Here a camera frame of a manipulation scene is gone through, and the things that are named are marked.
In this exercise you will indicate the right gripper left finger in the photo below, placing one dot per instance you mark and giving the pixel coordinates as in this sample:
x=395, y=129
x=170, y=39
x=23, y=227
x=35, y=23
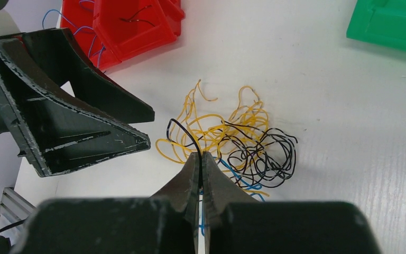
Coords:
x=165, y=222

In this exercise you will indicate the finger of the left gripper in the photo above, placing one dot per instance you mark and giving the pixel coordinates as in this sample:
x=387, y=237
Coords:
x=59, y=55

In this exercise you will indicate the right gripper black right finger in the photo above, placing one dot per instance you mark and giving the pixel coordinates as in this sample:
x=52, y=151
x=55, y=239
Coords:
x=237, y=223

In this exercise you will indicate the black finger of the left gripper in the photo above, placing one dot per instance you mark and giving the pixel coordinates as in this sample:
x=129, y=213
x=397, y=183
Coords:
x=55, y=131

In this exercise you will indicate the red double bin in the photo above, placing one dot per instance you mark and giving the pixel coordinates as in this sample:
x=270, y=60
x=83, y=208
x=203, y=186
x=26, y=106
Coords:
x=110, y=32

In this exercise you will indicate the green bin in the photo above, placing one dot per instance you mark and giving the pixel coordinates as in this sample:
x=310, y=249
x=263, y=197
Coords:
x=379, y=22

